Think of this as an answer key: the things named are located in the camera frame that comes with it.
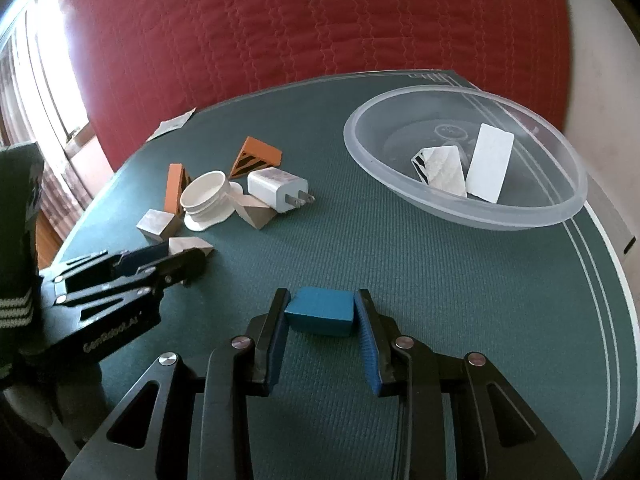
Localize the beige block left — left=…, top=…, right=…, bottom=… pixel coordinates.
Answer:
left=136, top=209, right=182, bottom=242

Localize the white paper packet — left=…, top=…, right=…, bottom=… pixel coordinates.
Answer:
left=145, top=107, right=196, bottom=142

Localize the small white striped wedge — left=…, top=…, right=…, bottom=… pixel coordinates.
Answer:
left=411, top=145, right=466, bottom=197

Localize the blue wedge block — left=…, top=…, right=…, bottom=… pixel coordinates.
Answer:
left=285, top=287, right=355, bottom=337

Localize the red quilted sofa back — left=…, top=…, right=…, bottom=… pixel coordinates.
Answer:
left=62, top=0, right=570, bottom=168

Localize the white plastic jar lid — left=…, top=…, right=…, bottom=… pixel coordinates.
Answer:
left=180, top=170, right=243, bottom=232

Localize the tall orange striped wedge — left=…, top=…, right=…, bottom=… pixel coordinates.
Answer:
left=164, top=162, right=191, bottom=217

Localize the large white striped wedge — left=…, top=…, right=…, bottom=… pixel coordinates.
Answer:
left=465, top=124, right=514, bottom=204

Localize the beige wedge under charger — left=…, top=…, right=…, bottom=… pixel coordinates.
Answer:
left=232, top=194, right=278, bottom=230

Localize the beige wedge block front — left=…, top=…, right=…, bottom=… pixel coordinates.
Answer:
left=168, top=236, right=214, bottom=256

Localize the clear plastic bowl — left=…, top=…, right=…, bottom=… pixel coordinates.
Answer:
left=344, top=84, right=588, bottom=231

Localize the window with curtain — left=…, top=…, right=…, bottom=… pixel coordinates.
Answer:
left=1, top=0, right=114, bottom=240

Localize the white usb wall charger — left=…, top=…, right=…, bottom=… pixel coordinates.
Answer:
left=247, top=167, right=314, bottom=214

